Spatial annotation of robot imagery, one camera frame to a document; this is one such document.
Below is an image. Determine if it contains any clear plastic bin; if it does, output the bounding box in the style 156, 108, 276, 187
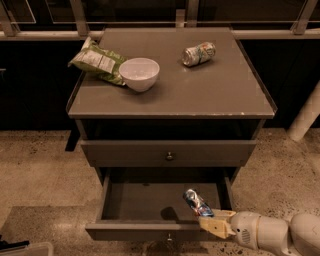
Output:
0, 241, 55, 256

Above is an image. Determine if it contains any green silver soda can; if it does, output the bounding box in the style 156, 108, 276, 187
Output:
182, 42, 216, 67

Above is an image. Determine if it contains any grey drawer cabinet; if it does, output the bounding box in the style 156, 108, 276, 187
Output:
65, 27, 278, 243

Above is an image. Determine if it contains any white cylindrical post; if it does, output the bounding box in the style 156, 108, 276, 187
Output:
287, 81, 320, 141

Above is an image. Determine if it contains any metal window railing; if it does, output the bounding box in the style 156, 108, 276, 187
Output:
0, 0, 320, 40

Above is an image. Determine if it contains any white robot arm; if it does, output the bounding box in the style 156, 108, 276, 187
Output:
198, 209, 320, 256

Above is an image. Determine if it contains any open grey middle drawer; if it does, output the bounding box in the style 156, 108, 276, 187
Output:
86, 175, 234, 242

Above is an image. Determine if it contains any white bowl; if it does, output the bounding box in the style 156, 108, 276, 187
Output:
119, 58, 160, 92

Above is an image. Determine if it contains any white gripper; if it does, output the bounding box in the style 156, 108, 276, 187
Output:
198, 209, 261, 250

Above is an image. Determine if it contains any closed grey upper drawer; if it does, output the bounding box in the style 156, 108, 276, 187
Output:
81, 140, 256, 167

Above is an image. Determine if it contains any blue silver redbull can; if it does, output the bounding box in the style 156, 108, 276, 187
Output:
183, 189, 214, 217

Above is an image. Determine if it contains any green chip bag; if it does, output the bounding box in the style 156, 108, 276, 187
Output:
68, 37, 126, 86

